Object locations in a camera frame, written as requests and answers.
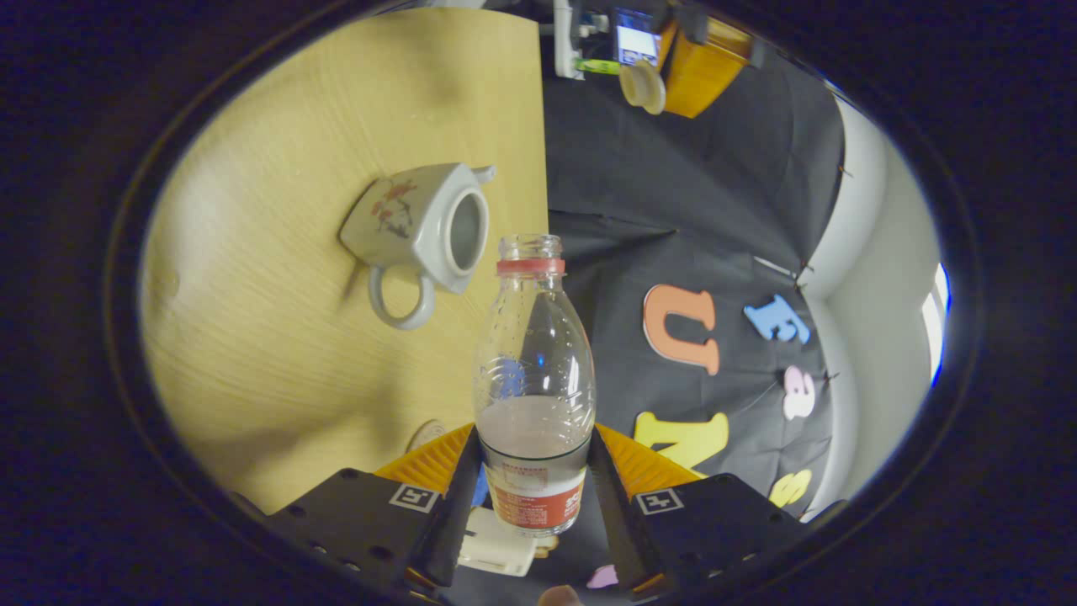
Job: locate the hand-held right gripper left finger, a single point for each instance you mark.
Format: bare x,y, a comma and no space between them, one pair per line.
458,513

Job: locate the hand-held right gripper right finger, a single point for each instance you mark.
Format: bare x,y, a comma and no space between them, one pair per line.
623,522

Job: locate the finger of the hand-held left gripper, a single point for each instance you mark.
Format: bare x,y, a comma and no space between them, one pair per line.
702,71

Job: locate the white teacup lid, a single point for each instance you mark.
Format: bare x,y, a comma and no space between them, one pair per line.
642,88

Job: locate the clear plastic water bottle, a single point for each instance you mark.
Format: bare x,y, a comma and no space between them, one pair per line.
534,370

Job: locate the white floral teacup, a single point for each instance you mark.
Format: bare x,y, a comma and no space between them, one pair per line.
395,219

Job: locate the green drink bottle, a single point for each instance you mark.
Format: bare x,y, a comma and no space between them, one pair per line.
597,66

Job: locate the blue towel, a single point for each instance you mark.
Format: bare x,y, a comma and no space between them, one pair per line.
481,488

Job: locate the white toaster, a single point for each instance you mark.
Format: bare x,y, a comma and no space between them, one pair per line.
496,547

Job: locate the computer monitor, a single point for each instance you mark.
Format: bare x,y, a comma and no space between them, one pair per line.
637,44

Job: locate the toasted bread slice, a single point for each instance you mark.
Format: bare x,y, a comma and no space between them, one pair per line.
545,547

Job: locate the black backdrop cloth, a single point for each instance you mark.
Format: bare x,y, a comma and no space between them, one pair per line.
656,194

